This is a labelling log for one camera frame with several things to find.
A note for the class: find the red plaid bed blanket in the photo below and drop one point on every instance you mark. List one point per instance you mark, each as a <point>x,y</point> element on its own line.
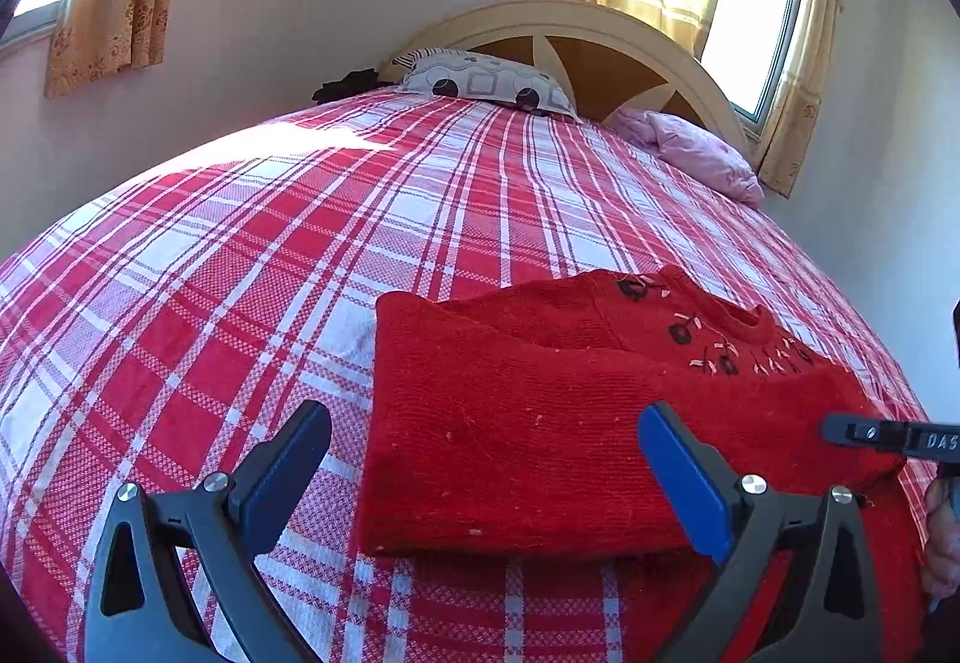
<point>247,273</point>

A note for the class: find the cream wooden headboard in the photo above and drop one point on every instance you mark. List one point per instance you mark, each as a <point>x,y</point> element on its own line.
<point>622,59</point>

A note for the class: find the person's right hand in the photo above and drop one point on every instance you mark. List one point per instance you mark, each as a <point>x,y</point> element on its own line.
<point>943,543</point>

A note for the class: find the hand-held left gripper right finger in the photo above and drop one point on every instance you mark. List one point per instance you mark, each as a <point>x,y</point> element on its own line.
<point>686,475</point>

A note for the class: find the dark cloth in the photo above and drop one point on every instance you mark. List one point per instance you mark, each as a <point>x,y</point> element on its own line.
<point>346,85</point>

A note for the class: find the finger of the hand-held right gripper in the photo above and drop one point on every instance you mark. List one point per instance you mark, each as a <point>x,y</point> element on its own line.
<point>885,436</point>

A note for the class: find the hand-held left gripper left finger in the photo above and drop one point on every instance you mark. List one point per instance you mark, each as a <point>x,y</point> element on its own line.
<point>289,460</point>

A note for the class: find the grey patterned pillow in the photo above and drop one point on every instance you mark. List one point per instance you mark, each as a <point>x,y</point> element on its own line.
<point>484,79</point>

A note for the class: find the red knitted sweater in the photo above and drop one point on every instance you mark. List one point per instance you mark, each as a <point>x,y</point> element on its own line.
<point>525,430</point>

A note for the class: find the pink pillow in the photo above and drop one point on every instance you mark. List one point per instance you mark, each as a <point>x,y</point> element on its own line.
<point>690,149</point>

